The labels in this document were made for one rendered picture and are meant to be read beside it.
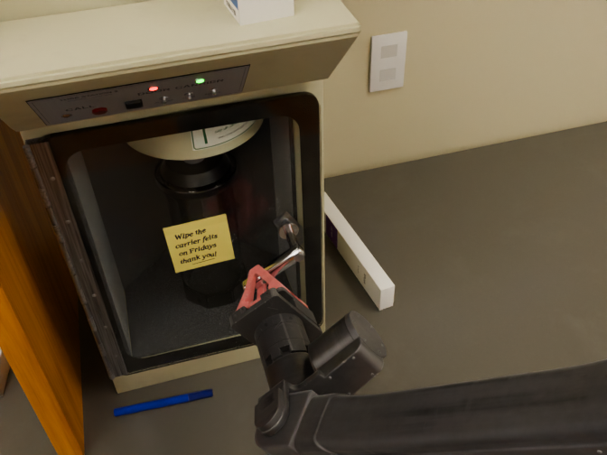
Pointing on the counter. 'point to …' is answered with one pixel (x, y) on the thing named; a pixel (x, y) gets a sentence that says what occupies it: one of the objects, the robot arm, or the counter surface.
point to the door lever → (283, 255)
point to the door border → (48, 176)
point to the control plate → (173, 88)
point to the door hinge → (61, 242)
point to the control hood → (163, 49)
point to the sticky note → (200, 243)
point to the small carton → (259, 10)
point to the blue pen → (163, 403)
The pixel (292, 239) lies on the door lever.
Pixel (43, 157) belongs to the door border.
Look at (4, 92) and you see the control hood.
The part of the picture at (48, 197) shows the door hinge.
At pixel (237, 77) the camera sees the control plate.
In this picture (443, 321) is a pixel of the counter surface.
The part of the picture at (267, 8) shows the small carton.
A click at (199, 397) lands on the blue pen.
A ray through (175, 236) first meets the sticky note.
